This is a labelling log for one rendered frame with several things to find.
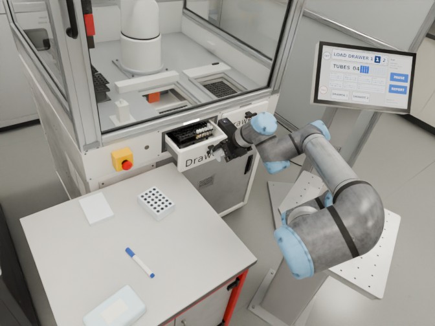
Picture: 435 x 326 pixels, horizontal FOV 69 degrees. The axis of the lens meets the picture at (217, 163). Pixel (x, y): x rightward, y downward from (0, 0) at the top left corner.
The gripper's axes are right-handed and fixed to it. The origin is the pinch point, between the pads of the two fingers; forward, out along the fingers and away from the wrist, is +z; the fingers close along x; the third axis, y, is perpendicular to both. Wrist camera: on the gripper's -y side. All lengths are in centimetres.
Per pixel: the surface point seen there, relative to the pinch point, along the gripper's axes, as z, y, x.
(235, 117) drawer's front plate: 10.9, -12.8, 24.2
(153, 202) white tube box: 8.0, 9.1, -30.1
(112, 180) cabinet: 25.3, -6.7, -36.6
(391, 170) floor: 66, 65, 200
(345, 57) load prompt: -16, -19, 83
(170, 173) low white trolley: 18.7, 0.3, -14.6
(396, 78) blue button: -23, 1, 102
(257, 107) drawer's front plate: 9.3, -14.0, 38.0
